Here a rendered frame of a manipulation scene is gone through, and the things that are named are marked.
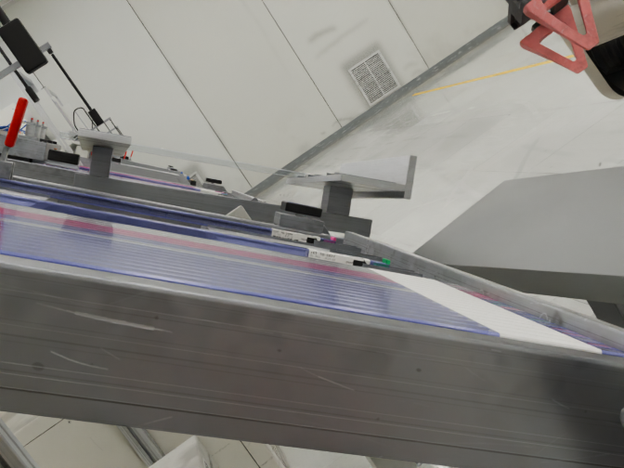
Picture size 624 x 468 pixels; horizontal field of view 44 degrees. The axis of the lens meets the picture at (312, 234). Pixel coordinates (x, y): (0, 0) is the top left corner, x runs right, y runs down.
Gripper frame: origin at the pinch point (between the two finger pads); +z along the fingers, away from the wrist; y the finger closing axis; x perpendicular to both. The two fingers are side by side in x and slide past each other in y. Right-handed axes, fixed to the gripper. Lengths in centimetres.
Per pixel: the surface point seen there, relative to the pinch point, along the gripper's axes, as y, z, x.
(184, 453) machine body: -7, 10, -67
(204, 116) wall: -687, -293, -166
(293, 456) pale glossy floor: -139, 25, -101
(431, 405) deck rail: 52, 17, -28
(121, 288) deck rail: 59, 5, -35
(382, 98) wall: -765, -211, -5
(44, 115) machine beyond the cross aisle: -357, -230, -191
